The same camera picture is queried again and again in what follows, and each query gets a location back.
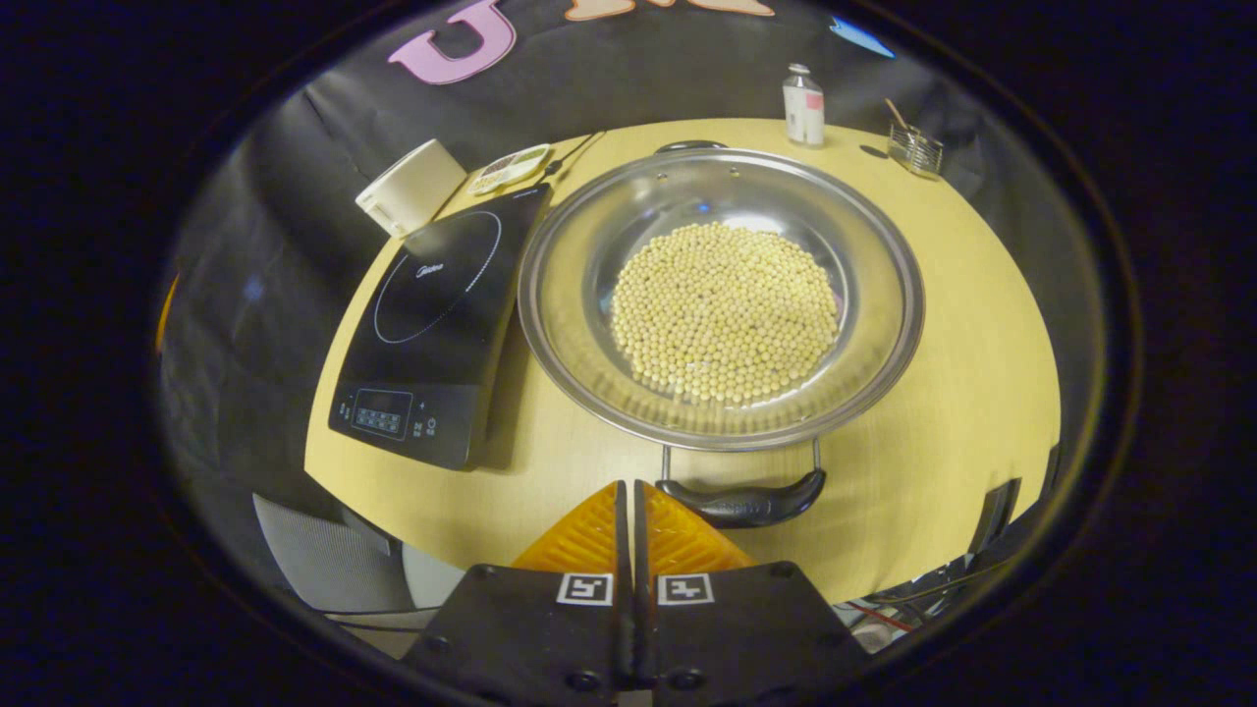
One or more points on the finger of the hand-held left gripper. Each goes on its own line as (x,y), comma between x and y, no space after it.
(165,314)

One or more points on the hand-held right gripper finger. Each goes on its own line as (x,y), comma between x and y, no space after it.
(640,540)
(623,535)

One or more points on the pile of soybeans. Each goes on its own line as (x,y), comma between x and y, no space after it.
(727,314)

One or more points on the stainless steel pot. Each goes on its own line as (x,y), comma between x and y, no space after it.
(589,295)

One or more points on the black induction cooktop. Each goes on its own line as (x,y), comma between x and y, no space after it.
(442,295)

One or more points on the black backdrop cloth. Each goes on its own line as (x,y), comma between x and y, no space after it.
(295,196)

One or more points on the white toaster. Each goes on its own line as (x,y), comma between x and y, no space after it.
(408,191)

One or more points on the sectioned snack plate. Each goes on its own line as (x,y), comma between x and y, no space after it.
(509,167)

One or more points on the small bottle with red label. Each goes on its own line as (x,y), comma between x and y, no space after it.
(803,108)

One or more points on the wooden stick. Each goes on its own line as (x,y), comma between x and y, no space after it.
(897,113)

